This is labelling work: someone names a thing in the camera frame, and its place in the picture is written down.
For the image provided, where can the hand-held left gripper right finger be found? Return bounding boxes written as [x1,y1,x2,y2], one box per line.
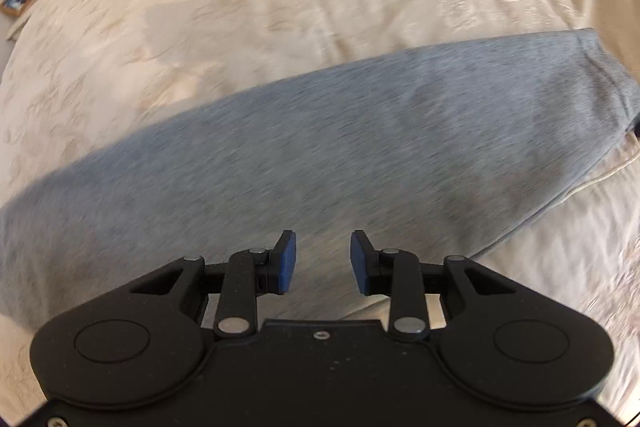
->
[351,230,520,342]

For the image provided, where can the wooden photo frame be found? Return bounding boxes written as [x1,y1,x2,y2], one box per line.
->
[0,0,35,18]

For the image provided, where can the cream nightstand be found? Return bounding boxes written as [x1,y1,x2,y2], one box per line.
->
[5,7,38,42]

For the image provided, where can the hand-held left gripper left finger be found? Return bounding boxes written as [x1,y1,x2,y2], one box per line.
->
[129,230,297,339]

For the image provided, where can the grey-blue knit pants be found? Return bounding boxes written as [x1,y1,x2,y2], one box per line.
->
[0,28,640,333]

